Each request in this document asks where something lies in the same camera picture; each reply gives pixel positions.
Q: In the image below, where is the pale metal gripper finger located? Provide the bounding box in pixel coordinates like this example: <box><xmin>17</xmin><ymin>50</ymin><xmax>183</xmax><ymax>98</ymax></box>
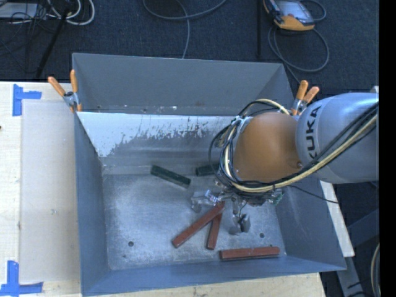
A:
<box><xmin>190</xmin><ymin>189</ymin><xmax>225</xmax><ymax>213</ymax></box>
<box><xmin>229</xmin><ymin>200</ymin><xmax>252</xmax><ymax>236</ymax></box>

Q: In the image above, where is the red-brown flat block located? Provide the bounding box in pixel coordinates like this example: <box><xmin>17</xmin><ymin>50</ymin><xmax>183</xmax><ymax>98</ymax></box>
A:
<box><xmin>205</xmin><ymin>212</ymin><xmax>224</xmax><ymax>251</ymax></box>
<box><xmin>219</xmin><ymin>246</ymin><xmax>282</xmax><ymax>261</ymax></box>
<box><xmin>171</xmin><ymin>200</ymin><xmax>226</xmax><ymax>249</ymax></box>

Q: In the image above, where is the dark green flat block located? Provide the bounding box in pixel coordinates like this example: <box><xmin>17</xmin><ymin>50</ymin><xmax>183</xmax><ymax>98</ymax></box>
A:
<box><xmin>150</xmin><ymin>165</ymin><xmax>192</xmax><ymax>189</ymax></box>
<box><xmin>195</xmin><ymin>163</ymin><xmax>221</xmax><ymax>177</ymax></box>

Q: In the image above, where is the grey metal bin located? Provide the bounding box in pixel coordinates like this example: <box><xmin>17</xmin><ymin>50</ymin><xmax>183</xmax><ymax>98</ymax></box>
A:
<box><xmin>71</xmin><ymin>53</ymin><xmax>348</xmax><ymax>297</ymax></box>

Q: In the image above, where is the pale flat board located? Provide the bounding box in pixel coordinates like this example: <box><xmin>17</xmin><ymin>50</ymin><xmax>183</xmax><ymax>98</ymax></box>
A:
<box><xmin>18</xmin><ymin>98</ymin><xmax>82</xmax><ymax>286</ymax></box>

